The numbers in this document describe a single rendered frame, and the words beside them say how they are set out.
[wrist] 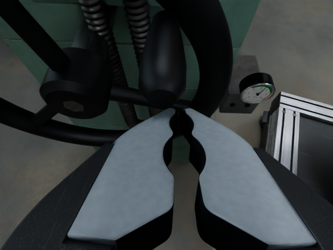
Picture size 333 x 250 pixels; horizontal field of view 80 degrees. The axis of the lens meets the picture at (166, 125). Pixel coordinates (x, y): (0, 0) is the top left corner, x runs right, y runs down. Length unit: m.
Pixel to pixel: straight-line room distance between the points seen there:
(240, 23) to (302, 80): 1.20
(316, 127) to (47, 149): 1.27
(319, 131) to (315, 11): 1.30
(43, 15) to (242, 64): 0.41
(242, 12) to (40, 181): 1.05
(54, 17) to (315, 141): 0.99
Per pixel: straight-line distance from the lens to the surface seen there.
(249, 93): 0.42
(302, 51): 1.74
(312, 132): 1.06
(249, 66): 0.53
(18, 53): 0.51
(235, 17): 0.37
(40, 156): 1.19
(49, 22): 0.42
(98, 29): 0.24
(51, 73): 0.20
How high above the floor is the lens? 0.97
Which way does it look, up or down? 62 degrees down
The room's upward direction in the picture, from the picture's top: 2 degrees clockwise
